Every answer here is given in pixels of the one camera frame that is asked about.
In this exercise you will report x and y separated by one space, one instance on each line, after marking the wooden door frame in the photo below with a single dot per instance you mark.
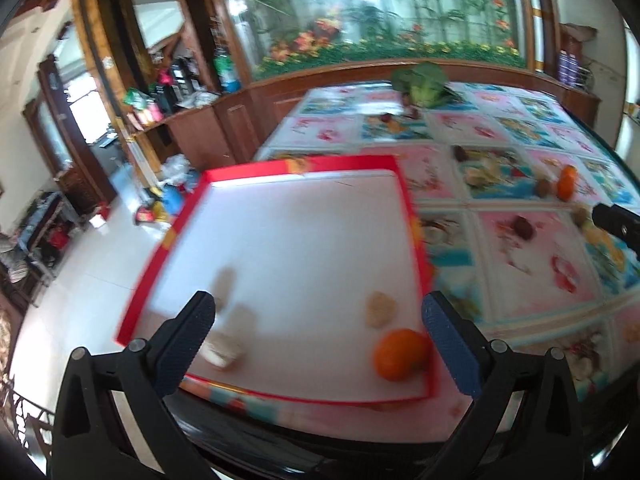
92 160

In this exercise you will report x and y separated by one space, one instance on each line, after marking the black metal cart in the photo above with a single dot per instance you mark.
47 230

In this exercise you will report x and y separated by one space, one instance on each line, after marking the green packet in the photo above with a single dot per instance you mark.
135 98

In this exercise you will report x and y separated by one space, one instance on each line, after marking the red date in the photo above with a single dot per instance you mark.
413 112
459 152
522 226
385 118

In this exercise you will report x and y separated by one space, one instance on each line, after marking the small brown nut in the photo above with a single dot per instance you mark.
542 187
580 215

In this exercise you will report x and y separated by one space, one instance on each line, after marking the floral glass wall panel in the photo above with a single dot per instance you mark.
380 10

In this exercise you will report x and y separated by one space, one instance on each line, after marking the black coffee machine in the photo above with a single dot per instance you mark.
181 75

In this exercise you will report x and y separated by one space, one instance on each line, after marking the fruit printed tablecloth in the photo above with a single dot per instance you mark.
525 285

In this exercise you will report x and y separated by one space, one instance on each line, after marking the pale bread piece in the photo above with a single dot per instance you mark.
230 340

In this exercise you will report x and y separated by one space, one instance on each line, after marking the orange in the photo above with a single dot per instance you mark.
400 355
566 182

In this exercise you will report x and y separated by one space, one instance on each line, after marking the green bok choy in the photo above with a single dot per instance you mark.
425 85

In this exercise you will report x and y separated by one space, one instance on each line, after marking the red box with white inside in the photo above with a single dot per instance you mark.
300 240

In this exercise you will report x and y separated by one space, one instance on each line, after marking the wooden sideboard cabinet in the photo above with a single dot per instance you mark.
240 120

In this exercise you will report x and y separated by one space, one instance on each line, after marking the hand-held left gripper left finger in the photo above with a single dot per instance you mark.
185 345

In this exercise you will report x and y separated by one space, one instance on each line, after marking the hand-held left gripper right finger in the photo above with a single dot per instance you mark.
450 345

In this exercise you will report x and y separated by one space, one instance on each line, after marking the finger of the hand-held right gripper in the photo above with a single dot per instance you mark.
620 225

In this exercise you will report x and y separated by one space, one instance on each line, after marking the plastic bags on floor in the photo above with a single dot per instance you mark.
175 170

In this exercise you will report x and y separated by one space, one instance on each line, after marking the purple bottle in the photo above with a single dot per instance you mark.
575 69
564 66

